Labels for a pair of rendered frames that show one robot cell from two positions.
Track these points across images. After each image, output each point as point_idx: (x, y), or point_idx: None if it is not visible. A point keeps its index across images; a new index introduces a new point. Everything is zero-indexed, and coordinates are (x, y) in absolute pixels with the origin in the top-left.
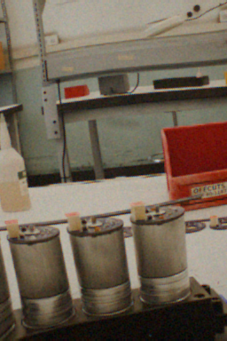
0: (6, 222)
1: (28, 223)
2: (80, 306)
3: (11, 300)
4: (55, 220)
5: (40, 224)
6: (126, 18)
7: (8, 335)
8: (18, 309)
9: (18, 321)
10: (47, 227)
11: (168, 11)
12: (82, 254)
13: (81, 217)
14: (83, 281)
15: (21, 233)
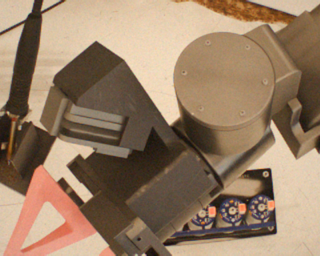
0: (214, 210)
1: (205, 233)
2: (183, 227)
3: (216, 219)
4: (191, 233)
5: (199, 230)
6: None
7: (216, 213)
8: (215, 235)
9: (213, 223)
10: (195, 220)
11: None
12: None
13: (177, 234)
14: None
15: (207, 214)
